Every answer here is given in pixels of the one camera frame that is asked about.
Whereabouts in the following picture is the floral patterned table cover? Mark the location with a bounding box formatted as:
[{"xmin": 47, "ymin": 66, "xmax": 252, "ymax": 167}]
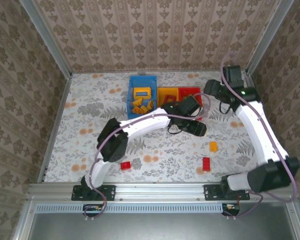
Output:
[{"xmin": 43, "ymin": 71, "xmax": 268, "ymax": 183}]

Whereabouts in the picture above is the grey metal panel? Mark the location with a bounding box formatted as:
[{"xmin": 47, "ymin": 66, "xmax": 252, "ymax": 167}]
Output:
[{"xmin": 27, "ymin": 212, "xmax": 298, "ymax": 240}]

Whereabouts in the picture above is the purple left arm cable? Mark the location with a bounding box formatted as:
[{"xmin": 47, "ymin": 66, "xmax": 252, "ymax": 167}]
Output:
[{"xmin": 83, "ymin": 92, "xmax": 212, "ymax": 221}]

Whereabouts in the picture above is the black connector box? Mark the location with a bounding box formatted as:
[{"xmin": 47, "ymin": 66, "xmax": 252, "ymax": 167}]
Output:
[
  {"xmin": 221, "ymin": 203, "xmax": 241, "ymax": 214},
  {"xmin": 82, "ymin": 203, "xmax": 103, "ymax": 214}
]

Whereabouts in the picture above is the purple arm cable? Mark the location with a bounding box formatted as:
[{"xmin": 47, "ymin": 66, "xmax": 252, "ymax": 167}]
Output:
[
  {"xmin": 83, "ymin": 92, "xmax": 212, "ymax": 221},
  {"xmin": 221, "ymin": 52, "xmax": 299, "ymax": 220}
]

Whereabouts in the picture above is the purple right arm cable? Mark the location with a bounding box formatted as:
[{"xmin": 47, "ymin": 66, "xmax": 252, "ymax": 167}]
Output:
[{"xmin": 221, "ymin": 52, "xmax": 299, "ymax": 220}]

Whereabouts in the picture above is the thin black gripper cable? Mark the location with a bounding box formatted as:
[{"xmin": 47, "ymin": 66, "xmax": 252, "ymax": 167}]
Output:
[
  {"xmin": 166, "ymin": 123, "xmax": 185, "ymax": 135},
  {"xmin": 219, "ymin": 99, "xmax": 232, "ymax": 115}
]

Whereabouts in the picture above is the blue plastic bin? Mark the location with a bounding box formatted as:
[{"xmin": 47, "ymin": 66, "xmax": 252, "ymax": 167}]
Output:
[{"xmin": 126, "ymin": 75, "xmax": 158, "ymax": 120}]

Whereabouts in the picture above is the grey slotted cable duct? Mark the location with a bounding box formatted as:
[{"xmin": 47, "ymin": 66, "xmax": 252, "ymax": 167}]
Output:
[{"xmin": 34, "ymin": 202, "xmax": 225, "ymax": 214}]

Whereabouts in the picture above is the red plastic bin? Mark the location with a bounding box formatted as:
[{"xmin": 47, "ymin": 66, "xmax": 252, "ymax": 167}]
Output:
[{"xmin": 177, "ymin": 86, "xmax": 203, "ymax": 121}]

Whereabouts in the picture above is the red lego window frame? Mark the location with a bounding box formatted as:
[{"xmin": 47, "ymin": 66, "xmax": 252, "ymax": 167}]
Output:
[{"xmin": 164, "ymin": 93, "xmax": 179, "ymax": 104}]

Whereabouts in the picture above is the aluminium front rail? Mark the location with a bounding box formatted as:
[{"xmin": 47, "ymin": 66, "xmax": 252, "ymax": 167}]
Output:
[{"xmin": 27, "ymin": 182, "xmax": 295, "ymax": 202}]

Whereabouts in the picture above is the yellow lego window frame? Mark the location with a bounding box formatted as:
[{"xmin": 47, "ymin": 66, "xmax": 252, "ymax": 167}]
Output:
[{"xmin": 132, "ymin": 86, "xmax": 152, "ymax": 101}]

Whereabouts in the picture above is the thin black right gripper cable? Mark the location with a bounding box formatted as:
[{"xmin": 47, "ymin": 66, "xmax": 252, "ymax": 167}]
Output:
[{"xmin": 219, "ymin": 99, "xmax": 232, "ymax": 115}]

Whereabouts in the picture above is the thin black left gripper cable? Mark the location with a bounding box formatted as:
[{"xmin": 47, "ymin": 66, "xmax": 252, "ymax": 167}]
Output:
[{"xmin": 166, "ymin": 123, "xmax": 185, "ymax": 135}]

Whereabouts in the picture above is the aluminium corner post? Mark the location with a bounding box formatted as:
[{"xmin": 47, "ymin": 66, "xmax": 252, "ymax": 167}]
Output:
[
  {"xmin": 245, "ymin": 0, "xmax": 295, "ymax": 76},
  {"xmin": 19, "ymin": 0, "xmax": 73, "ymax": 79}
]

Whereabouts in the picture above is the yellow plastic bin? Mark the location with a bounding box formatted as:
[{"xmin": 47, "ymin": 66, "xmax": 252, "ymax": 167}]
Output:
[{"xmin": 156, "ymin": 86, "xmax": 180, "ymax": 111}]

